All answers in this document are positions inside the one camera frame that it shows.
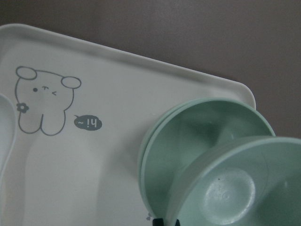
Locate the green bowl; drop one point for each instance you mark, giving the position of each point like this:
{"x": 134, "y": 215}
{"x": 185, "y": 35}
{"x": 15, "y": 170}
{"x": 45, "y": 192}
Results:
{"x": 147, "y": 136}
{"x": 188, "y": 133}
{"x": 253, "y": 181}

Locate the cream rabbit tray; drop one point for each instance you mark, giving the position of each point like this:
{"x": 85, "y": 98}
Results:
{"x": 84, "y": 173}

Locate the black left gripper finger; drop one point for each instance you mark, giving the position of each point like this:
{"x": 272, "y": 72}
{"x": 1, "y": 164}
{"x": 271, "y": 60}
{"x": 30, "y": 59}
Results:
{"x": 177, "y": 221}

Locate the green bowl on tray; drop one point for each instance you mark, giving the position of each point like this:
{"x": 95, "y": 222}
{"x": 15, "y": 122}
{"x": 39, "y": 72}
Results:
{"x": 147, "y": 136}

